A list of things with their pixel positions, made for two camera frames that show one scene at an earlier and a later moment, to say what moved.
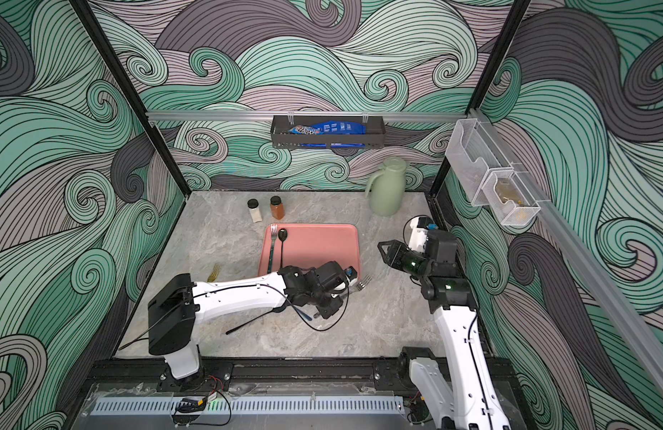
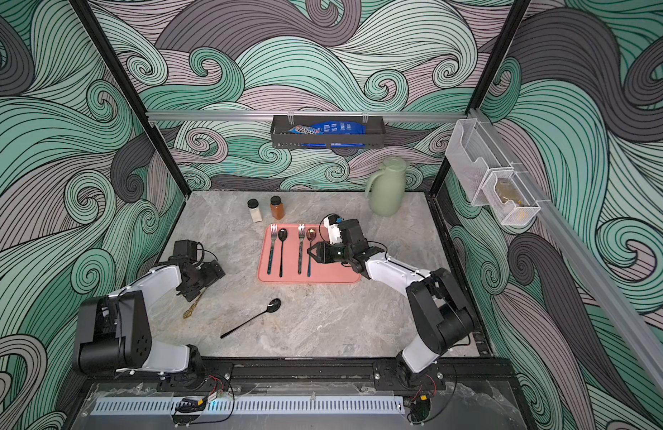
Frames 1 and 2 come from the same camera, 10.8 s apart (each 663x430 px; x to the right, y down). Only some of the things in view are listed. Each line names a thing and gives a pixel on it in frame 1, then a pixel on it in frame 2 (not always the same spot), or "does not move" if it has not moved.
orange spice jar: (277, 207) does not move
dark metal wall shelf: (374, 136) does not move
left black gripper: (333, 308) to (194, 291)
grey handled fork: (362, 284) to (301, 235)
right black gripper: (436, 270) to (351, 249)
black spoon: (282, 236) does not move
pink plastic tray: (312, 245) does not move
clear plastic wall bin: (472, 153) does not move
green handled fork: (273, 235) does not move
